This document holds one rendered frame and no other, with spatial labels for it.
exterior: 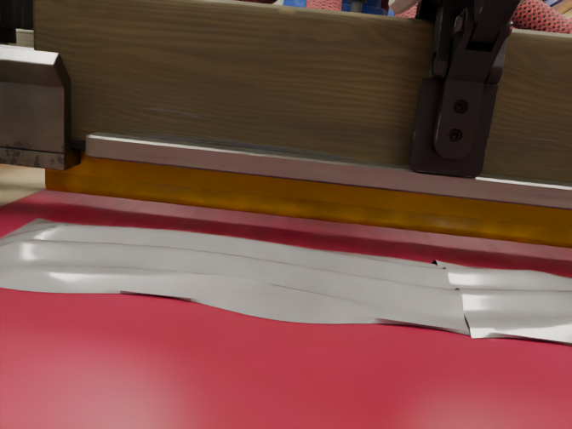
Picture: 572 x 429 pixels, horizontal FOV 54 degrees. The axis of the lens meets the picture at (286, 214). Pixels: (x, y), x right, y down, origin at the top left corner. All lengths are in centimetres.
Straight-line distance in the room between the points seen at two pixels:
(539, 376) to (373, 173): 11
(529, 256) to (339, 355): 16
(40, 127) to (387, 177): 16
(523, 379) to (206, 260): 11
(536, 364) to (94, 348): 13
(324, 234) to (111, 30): 14
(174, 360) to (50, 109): 15
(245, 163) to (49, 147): 9
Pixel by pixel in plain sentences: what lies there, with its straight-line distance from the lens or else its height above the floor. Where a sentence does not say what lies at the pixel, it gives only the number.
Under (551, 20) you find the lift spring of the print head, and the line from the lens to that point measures 94.
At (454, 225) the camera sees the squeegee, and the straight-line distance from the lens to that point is 29.
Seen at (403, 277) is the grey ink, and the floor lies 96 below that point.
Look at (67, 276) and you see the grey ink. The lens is 21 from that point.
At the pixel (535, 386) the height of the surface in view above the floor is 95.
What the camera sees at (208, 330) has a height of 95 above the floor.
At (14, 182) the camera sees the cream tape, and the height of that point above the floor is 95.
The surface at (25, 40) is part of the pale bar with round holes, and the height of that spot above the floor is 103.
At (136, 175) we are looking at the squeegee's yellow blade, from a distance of 29.
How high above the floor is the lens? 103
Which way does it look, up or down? 15 degrees down
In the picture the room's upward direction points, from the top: 6 degrees clockwise
